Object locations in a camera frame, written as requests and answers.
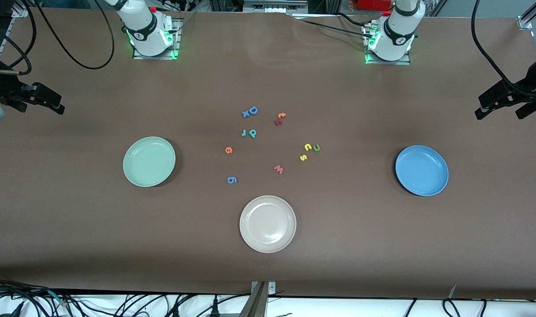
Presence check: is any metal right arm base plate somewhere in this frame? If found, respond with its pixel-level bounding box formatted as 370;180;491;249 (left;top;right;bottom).
133;18;181;60

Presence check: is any blue plate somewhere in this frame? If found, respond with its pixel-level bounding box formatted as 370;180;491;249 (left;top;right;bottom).
395;145;449;197

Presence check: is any pale green plate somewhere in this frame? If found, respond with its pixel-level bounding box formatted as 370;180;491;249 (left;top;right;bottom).
123;136;176;188

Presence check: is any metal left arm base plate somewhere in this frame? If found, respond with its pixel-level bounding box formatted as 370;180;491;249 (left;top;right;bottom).
364;22;411;66

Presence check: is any black cable loop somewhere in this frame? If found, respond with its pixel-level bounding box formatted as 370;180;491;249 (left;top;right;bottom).
442;299;462;317

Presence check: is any beige plate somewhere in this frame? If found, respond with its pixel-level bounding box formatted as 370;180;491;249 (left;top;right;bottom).
239;195;297;254

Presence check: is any brown table cover sheet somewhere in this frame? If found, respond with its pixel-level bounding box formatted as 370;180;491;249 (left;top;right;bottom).
0;8;536;300

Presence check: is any red box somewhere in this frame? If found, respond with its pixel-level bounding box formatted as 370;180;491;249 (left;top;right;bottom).
355;0;393;11

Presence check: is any aluminium corner frame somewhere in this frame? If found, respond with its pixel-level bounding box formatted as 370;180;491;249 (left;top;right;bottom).
0;0;31;53
517;0;536;30

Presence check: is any black base cable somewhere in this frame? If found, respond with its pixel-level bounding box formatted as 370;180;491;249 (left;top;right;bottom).
294;12;374;38

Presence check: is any aluminium profile bar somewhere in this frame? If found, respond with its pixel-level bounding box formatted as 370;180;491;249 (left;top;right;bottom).
239;281;277;317

